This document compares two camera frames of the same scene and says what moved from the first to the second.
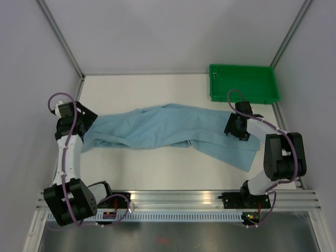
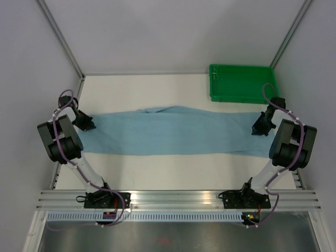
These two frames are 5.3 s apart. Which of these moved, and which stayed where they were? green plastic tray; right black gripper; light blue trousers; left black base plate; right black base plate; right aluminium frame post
Moved: light blue trousers; right black gripper
Stayed: left black base plate; green plastic tray; right aluminium frame post; right black base plate
